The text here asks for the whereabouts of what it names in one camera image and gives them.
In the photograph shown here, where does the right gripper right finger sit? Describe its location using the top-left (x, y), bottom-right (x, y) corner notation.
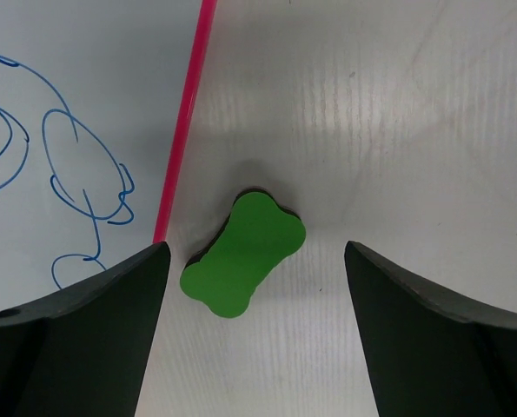
top-left (344, 242), bottom-right (517, 416)

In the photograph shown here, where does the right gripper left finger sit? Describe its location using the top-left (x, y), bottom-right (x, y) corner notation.
top-left (0, 242), bottom-right (170, 416)

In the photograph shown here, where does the pink framed whiteboard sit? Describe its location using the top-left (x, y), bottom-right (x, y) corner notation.
top-left (0, 1), bottom-right (201, 311)

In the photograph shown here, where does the green whiteboard eraser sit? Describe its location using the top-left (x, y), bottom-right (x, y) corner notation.
top-left (180, 188), bottom-right (307, 319)

